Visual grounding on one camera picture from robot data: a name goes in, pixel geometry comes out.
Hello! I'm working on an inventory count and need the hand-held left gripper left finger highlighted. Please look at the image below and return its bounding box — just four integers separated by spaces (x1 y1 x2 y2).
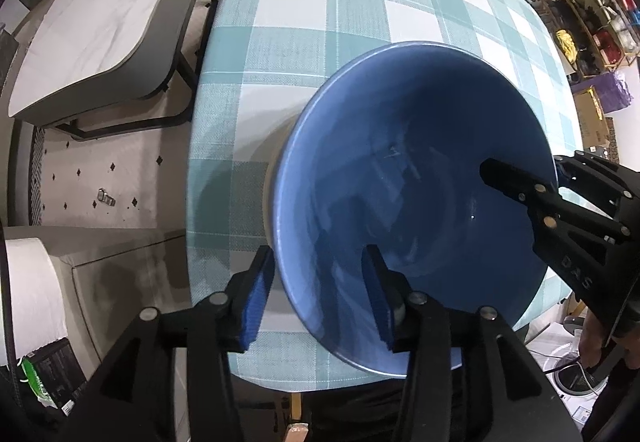
60 244 277 442

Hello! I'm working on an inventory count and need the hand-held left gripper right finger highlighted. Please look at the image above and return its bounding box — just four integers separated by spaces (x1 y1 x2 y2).
361 244 583 442

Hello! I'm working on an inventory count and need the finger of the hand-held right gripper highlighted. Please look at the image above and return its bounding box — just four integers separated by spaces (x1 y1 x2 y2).
552 149 640 223
479 157 632 247

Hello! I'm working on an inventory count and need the large cream plate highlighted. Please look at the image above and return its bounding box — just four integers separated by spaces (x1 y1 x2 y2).
262 157 282 243

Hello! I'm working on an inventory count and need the blue bowl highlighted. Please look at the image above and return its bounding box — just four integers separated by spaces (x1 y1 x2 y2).
272 40 560 379

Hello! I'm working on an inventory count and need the person's right hand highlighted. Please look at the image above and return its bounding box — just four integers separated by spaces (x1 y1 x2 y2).
579 309 618 370

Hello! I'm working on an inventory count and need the cardboard box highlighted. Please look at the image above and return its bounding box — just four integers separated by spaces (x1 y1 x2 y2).
572 86 621 157

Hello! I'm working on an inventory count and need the purple bag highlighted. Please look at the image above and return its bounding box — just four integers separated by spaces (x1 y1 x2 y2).
597 69 633 115

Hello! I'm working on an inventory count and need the round white appliance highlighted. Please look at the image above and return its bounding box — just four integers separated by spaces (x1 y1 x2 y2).
530 337 608 403

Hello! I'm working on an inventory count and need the wooden table leg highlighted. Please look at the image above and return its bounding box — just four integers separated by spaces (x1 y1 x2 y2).
285 392 311 442

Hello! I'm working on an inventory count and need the grey upholstered bench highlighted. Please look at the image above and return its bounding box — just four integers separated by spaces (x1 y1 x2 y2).
2 224 193 442

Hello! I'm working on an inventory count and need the yellow bag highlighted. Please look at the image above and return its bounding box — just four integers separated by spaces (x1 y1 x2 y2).
555 29 581 62

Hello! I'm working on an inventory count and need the black and green package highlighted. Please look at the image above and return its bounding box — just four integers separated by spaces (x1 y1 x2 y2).
20 337 88 415

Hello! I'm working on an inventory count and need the large white paper towel roll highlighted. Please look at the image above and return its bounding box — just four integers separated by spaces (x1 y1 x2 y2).
0 236 68 368

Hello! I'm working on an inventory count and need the teal checked tablecloth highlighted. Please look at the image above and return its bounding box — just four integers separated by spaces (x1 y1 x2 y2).
185 0 586 393

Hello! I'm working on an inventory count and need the marble top coffee table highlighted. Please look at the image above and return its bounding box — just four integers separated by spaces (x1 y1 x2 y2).
7 0 221 140

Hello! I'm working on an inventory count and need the gold frame storage rack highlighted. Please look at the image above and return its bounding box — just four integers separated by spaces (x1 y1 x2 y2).
552 0 640 72

